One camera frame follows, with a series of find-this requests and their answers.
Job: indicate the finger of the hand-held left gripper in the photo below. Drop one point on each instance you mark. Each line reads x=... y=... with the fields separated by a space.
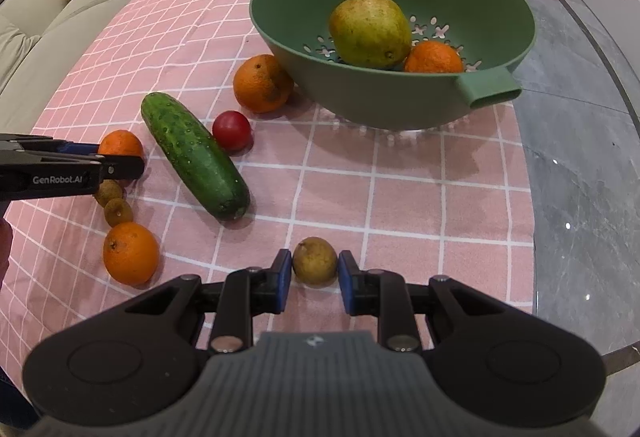
x=80 y=148
x=125 y=167

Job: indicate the beige sofa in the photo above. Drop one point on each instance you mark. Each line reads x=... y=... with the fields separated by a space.
x=30 y=67

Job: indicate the small orange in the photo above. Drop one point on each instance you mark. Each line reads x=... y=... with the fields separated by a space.
x=120 y=143

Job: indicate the green cucumber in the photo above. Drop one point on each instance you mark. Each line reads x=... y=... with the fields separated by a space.
x=195 y=157

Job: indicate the white tv cabinet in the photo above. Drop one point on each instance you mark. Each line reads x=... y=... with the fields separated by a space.
x=605 y=2

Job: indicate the large blemished orange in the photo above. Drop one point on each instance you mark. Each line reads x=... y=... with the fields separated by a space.
x=257 y=84

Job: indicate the green colander bowl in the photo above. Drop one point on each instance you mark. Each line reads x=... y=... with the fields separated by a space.
x=380 y=92

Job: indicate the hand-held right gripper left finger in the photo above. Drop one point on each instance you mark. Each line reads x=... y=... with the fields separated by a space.
x=281 y=279

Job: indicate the large yellow-green pear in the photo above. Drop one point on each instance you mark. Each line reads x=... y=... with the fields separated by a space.
x=370 y=29

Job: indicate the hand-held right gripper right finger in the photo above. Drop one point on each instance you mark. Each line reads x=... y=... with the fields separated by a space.
x=346 y=284

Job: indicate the pink checked tablecloth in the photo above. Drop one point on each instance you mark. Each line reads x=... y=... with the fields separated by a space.
x=400 y=197

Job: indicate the small olive-brown round fruit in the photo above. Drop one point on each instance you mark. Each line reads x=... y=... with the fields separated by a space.
x=315 y=262

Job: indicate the small brown fruit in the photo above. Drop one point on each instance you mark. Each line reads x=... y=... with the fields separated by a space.
x=109 y=193
x=118 y=213

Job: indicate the red tomato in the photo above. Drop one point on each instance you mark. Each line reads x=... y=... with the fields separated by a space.
x=231 y=131

